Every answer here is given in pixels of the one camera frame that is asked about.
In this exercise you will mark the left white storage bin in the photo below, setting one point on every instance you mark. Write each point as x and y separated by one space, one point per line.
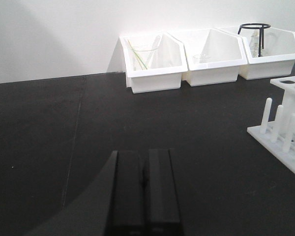
168 64

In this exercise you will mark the middle white storage bin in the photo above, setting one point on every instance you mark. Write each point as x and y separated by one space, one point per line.
226 52

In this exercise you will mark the white storage bin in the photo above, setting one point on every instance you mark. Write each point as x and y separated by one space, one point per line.
226 52
278 56
168 64

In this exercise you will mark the glass conical flask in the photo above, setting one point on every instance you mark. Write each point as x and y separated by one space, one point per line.
254 44

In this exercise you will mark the small glass beaker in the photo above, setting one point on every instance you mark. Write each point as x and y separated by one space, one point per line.
201 58

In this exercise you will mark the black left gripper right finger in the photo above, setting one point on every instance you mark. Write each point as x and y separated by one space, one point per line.
161 208

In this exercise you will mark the right white storage bin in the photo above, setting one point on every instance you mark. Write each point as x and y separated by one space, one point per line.
278 56

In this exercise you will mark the green yellow stirring rod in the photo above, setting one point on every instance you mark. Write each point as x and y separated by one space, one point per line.
138 57

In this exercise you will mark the glass beaker with stirrers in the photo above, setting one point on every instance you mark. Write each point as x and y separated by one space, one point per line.
146 51

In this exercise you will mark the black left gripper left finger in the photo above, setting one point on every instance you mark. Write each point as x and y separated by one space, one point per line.
112 205

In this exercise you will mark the black metal tripod stand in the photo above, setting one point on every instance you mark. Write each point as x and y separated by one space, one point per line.
256 26

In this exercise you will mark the white test tube rack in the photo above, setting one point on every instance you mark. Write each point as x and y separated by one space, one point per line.
278 136

